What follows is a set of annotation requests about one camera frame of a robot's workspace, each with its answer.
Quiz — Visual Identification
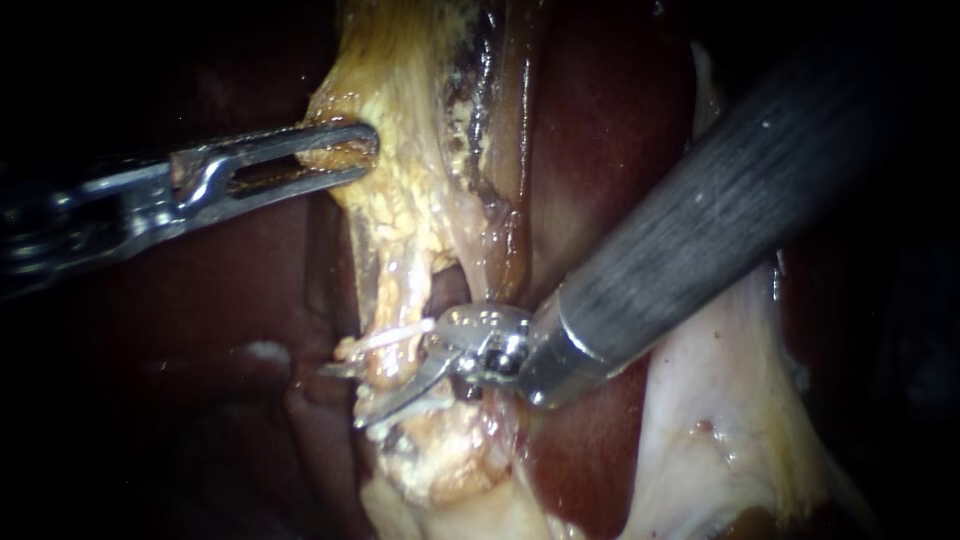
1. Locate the left arm instrument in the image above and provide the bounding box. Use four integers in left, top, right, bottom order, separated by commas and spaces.
0, 152, 190, 303

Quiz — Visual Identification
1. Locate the right arm instrument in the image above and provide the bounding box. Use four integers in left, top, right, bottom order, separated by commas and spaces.
425, 288, 648, 411

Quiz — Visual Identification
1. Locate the left arm instrument jaw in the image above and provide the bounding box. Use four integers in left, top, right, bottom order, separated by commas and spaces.
169, 121, 382, 228

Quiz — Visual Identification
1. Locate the gallbladder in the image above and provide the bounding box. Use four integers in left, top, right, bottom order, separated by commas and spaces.
302, 0, 535, 310

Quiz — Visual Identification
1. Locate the thin tube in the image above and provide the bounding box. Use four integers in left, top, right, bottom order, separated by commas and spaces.
368, 243, 423, 391

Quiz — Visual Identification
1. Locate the white clip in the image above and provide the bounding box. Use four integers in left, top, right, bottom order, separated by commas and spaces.
344, 317, 439, 361

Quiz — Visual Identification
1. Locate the pale fatty tissue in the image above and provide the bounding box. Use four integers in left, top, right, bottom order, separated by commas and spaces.
618, 41, 880, 540
358, 401, 558, 540

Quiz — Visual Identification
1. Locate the dark red liver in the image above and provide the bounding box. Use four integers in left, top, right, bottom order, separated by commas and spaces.
29, 0, 826, 540

